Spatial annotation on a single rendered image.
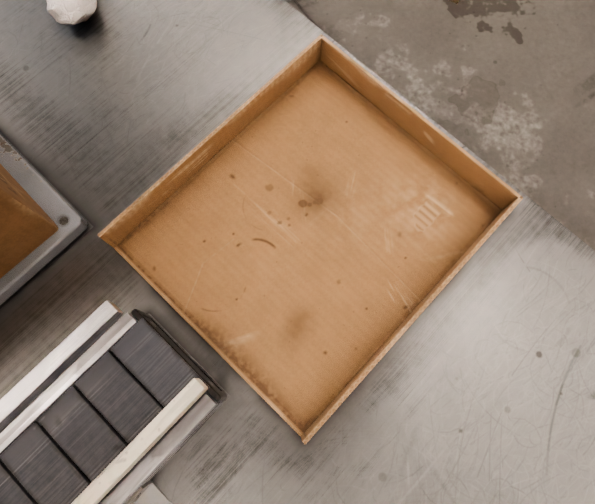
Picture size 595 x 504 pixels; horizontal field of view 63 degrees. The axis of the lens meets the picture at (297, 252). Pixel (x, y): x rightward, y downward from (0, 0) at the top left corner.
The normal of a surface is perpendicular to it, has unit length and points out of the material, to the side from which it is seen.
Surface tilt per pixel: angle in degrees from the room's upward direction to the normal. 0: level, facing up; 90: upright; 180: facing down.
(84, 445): 0
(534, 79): 0
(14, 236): 90
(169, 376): 0
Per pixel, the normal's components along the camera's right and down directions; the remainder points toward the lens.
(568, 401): 0.01, -0.25
